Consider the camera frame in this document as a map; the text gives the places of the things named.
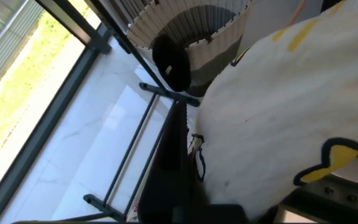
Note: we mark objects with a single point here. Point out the black garment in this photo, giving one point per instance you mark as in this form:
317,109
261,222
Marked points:
172,62

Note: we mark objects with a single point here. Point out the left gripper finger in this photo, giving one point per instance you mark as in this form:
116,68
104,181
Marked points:
166,174

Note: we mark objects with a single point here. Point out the white laundry basket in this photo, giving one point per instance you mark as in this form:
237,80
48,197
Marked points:
197,25

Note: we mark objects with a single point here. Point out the pink clothes hanger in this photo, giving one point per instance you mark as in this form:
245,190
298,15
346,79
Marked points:
297,12

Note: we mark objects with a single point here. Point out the cream printed garment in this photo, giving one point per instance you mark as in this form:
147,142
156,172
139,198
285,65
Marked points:
275,109

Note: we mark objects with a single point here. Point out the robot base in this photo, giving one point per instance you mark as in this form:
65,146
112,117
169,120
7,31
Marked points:
322,193

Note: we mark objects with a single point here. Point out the black clothes rack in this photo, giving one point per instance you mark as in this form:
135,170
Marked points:
129,149

